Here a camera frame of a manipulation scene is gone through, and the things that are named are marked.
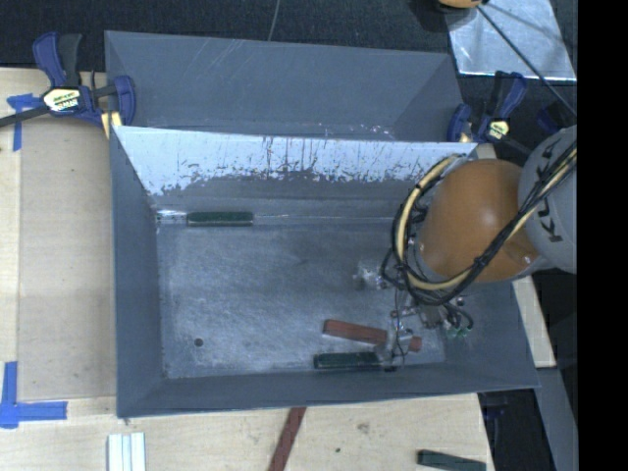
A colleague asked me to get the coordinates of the red-brown flat block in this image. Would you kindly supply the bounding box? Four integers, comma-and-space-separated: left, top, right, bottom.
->
322, 318, 424, 353
266, 405, 308, 471

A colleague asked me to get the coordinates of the grey metal bin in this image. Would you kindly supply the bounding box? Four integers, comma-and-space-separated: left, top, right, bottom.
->
103, 29, 542, 419

